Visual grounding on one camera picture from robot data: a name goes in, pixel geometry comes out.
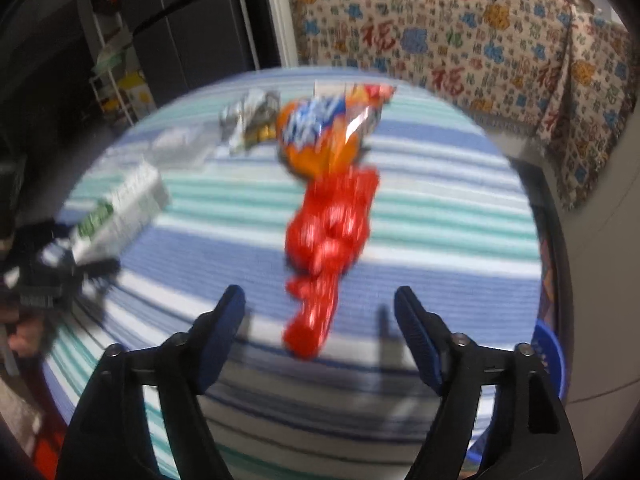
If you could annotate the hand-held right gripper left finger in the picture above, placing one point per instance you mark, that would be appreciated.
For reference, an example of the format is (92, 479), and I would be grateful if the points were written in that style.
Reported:
(225, 340)

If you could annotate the silver foil wrapper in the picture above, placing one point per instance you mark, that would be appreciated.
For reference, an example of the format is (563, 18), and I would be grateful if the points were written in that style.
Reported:
(247, 115)

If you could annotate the patterned hexagon floor mat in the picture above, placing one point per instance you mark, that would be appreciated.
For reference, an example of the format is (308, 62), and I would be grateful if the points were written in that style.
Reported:
(547, 285)

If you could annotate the kitchen counter cabinet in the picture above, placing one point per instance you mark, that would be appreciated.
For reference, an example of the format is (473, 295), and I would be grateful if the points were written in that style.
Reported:
(590, 270)

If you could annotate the orange snack bag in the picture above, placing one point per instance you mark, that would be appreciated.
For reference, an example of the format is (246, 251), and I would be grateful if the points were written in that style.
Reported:
(320, 130)

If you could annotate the narrow printed cloth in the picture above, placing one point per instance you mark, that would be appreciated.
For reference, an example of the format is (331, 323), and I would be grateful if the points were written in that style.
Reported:
(590, 110)

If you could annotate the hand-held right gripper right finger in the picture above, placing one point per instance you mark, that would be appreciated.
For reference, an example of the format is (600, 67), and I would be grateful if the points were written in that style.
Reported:
(420, 340)

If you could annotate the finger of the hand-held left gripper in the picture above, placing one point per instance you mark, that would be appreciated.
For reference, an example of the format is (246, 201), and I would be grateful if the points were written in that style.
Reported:
(47, 235)
(97, 270)

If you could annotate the red snack wrapper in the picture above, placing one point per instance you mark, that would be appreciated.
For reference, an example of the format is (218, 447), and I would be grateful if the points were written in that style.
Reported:
(330, 240)

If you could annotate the large printed cloth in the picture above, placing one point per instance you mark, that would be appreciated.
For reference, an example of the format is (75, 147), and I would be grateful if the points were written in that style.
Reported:
(425, 35)

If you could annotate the dark grey refrigerator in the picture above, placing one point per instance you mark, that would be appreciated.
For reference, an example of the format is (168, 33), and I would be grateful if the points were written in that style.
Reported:
(190, 25)

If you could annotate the green white carton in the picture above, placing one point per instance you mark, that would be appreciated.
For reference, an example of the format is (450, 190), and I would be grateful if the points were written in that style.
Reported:
(120, 205)

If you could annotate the yellow white box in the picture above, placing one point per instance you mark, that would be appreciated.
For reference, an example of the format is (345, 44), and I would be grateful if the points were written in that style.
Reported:
(136, 92)

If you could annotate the striped round tablecloth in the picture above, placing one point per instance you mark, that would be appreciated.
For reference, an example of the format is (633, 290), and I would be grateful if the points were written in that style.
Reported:
(425, 210)

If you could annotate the person's left hand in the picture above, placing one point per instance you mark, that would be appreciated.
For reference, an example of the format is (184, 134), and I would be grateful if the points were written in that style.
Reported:
(30, 335)

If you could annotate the red plastic object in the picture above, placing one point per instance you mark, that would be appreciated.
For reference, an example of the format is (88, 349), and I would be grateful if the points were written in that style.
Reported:
(50, 455)

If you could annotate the blue mesh wastebasket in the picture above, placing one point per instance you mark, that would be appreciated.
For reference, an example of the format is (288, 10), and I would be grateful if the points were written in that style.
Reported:
(552, 360)

